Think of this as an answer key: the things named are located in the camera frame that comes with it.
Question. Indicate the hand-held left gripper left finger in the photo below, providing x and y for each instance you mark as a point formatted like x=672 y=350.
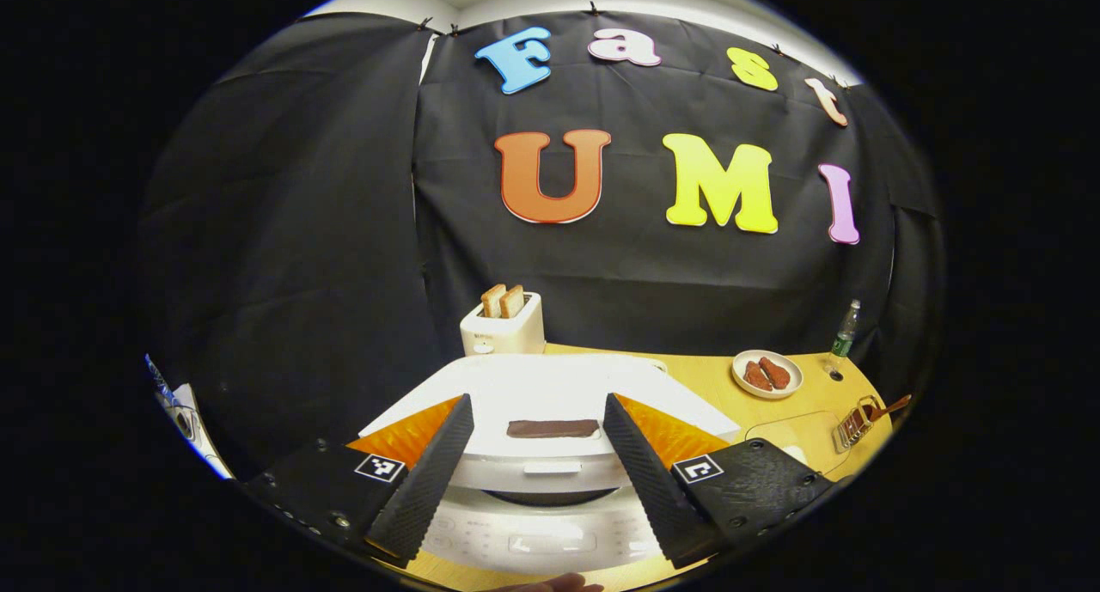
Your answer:
x=430 y=485

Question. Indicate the brown meat piece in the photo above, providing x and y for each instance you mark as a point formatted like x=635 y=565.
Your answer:
x=757 y=376
x=774 y=373

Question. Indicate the white toaster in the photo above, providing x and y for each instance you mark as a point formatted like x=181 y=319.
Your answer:
x=507 y=334

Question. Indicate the black backdrop cloth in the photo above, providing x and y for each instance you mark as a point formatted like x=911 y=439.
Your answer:
x=301 y=231

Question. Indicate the white rice cooker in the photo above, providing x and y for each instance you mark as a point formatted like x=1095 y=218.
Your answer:
x=550 y=377

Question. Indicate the white round plate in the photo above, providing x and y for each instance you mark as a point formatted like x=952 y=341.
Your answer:
x=795 y=386

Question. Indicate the clear water bottle green label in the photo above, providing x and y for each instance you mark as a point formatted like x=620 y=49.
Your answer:
x=845 y=334

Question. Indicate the brown wooden spoon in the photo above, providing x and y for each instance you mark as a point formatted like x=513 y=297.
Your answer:
x=894 y=405

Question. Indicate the white rice container clear lid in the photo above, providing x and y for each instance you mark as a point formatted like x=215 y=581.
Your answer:
x=803 y=450

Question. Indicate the toast slice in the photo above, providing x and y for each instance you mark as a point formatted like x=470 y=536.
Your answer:
x=513 y=302
x=492 y=302

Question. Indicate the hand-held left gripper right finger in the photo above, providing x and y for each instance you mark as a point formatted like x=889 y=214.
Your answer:
x=649 y=485

